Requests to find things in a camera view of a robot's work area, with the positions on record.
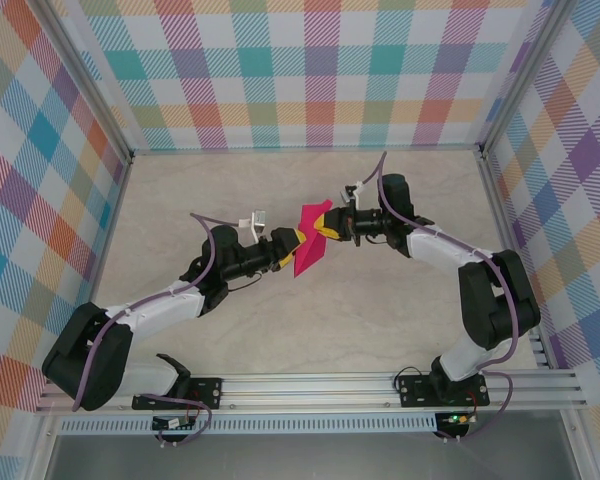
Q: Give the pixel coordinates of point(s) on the controller board with green light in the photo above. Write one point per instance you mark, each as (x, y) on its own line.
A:
(457, 419)

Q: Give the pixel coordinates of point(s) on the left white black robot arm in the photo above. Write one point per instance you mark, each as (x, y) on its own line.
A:
(90, 360)

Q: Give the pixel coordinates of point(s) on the aluminium frame post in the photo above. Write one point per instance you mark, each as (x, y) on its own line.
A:
(80, 75)
(525, 75)

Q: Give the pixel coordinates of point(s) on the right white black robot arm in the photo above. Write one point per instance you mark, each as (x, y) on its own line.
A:
(495, 300)

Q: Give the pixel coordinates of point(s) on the pink paper sheet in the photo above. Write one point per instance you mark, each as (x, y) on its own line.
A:
(307, 250)

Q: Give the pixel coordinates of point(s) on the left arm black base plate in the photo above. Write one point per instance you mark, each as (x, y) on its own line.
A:
(210, 392)

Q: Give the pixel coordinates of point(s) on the aluminium frame floor bar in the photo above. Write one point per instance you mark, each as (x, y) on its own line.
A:
(101, 265)
(305, 149)
(516, 265)

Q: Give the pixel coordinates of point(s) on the small black controller board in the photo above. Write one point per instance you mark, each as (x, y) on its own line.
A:
(172, 424)

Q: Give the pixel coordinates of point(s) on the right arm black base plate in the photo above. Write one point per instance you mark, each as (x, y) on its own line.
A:
(412, 392)

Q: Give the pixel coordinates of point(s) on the wide aluminium mounting rail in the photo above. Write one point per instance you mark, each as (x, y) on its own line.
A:
(305, 390)

